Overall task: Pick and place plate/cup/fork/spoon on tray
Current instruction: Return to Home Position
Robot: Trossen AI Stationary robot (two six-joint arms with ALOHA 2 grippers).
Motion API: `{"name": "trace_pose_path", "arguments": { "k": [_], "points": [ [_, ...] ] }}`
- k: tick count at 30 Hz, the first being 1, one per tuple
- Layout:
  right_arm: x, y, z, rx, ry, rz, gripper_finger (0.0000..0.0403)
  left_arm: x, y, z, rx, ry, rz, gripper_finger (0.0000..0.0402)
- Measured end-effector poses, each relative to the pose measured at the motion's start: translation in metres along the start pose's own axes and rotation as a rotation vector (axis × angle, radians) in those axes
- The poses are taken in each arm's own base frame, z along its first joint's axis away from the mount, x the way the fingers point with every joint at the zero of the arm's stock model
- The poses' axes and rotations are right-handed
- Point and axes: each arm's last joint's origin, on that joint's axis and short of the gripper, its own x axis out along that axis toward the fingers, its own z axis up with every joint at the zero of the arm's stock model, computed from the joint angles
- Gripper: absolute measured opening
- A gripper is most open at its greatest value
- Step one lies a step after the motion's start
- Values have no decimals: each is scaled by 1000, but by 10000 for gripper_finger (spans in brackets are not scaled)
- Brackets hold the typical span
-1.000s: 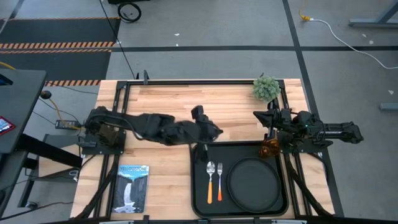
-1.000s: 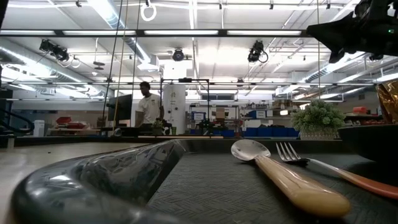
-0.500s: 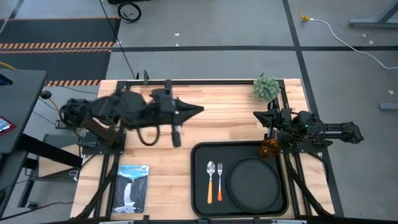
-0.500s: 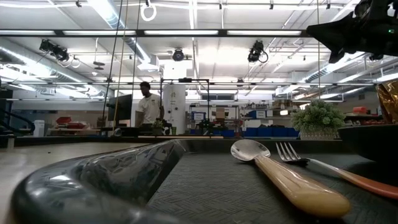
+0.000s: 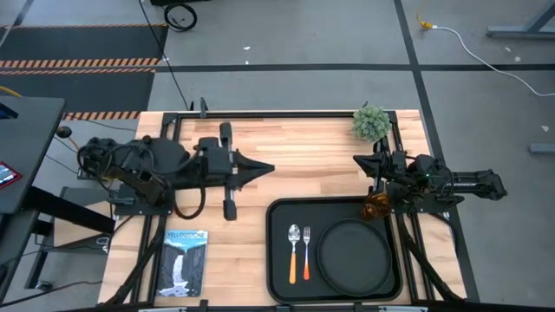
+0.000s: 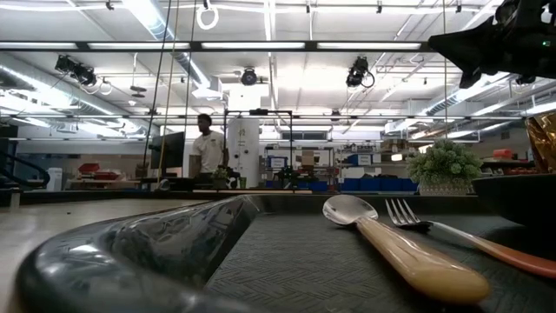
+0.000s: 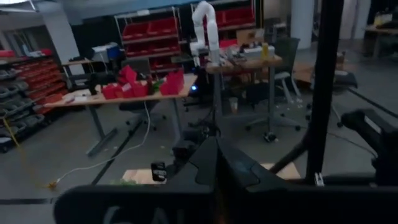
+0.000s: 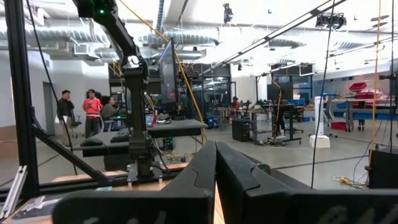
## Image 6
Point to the person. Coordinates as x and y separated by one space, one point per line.
208 150

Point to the blue box with white label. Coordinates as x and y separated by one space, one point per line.
276 162

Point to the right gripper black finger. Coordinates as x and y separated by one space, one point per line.
465 39
465 56

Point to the black computer monitor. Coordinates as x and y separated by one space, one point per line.
169 150

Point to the round black plate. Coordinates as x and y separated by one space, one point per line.
521 200

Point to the white cylindrical tank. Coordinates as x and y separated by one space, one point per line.
243 148

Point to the small green potted plant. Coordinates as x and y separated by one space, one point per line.
443 165

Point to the brown cardboard box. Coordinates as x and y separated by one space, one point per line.
308 158

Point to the black rectangular serving tray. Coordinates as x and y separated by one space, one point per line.
304 269

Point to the black curved tube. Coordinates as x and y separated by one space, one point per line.
41 171

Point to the black overhead light bar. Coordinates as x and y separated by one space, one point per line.
195 45

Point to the blue storage bin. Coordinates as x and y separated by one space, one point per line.
351 185
374 185
401 185

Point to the red storage bin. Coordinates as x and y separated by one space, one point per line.
89 168
106 175

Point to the amber ribbed glass cup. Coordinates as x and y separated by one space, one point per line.
545 143

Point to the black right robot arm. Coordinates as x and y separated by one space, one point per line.
548 56

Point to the black ceiling-mounted camera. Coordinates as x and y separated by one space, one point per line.
76 69
249 77
357 71

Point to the white waste bin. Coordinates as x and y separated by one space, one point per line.
54 179

